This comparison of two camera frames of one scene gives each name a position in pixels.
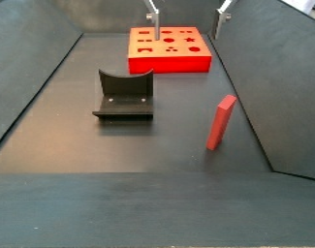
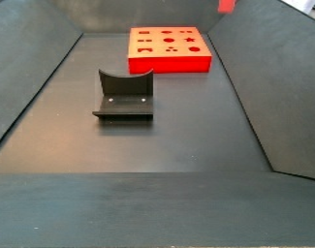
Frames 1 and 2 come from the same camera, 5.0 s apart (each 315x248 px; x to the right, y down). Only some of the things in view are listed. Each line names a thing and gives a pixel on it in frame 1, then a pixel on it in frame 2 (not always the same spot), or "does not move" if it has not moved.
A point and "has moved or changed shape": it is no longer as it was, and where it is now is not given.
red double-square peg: x=221 y=122 has moved or changed shape
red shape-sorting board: x=179 y=52 does not move
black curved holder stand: x=128 y=97 does not move
